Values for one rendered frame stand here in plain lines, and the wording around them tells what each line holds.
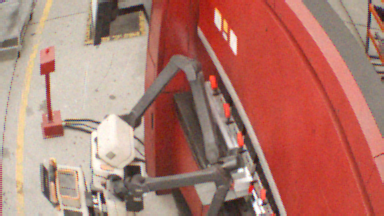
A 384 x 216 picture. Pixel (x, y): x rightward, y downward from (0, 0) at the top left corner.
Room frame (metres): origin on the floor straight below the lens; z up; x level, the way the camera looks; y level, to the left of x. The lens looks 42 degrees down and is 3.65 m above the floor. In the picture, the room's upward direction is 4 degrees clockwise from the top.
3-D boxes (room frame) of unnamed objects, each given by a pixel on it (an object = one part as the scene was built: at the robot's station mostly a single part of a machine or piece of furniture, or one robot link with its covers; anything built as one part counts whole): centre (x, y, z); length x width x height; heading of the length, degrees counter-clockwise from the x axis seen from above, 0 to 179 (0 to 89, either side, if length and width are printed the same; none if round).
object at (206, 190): (2.36, -0.18, 1.00); 0.26 x 0.18 x 0.01; 109
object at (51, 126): (3.64, 1.15, 0.41); 0.25 x 0.20 x 0.83; 109
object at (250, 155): (2.43, -0.31, 1.20); 0.15 x 0.09 x 0.17; 19
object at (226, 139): (2.93, -0.14, 0.92); 0.50 x 0.06 x 0.10; 19
